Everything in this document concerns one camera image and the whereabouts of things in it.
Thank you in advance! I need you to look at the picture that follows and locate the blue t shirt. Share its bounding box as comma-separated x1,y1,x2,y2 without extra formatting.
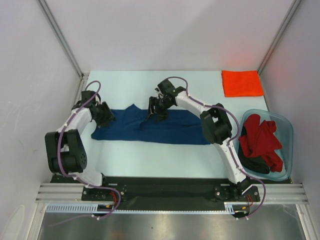
91,104,210,145

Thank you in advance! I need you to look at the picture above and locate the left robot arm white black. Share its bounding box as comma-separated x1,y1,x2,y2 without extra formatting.
44,90,121,200

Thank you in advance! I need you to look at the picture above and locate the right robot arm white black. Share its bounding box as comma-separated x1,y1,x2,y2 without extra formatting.
147,78,253,201

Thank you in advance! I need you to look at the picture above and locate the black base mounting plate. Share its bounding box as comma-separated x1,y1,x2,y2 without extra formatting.
49,174,293,212

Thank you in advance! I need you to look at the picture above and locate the folded orange t shirt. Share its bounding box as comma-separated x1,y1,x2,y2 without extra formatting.
221,70,264,98

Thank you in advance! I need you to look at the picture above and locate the red t shirt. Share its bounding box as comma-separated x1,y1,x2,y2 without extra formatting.
238,114,283,173

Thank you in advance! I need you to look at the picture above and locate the clear blue plastic bin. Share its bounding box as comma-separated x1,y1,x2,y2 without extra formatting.
240,109,294,182

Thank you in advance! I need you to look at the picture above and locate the black t shirt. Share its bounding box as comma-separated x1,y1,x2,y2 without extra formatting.
238,147,270,174

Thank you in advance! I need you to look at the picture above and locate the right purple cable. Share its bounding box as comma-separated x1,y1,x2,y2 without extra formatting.
164,76,267,221

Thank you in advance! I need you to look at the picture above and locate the purple cable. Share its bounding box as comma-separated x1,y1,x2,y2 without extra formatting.
47,80,122,227
164,76,267,221

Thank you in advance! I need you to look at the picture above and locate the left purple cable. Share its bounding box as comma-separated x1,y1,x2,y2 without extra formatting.
47,80,122,227

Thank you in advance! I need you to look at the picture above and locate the left aluminium corner post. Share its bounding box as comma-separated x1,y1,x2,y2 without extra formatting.
36,0,84,79

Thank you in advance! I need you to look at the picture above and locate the aluminium corner post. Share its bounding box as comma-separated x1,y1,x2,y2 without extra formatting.
257,0,304,75
36,0,84,79

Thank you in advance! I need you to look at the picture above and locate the white slotted cable duct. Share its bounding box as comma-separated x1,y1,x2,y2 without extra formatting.
45,203,249,215

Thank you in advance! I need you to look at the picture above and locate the aluminium rail front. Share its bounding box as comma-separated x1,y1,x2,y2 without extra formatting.
35,183,309,205

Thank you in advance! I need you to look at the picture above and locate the right aluminium corner post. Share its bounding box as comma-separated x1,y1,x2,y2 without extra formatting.
257,0,304,75

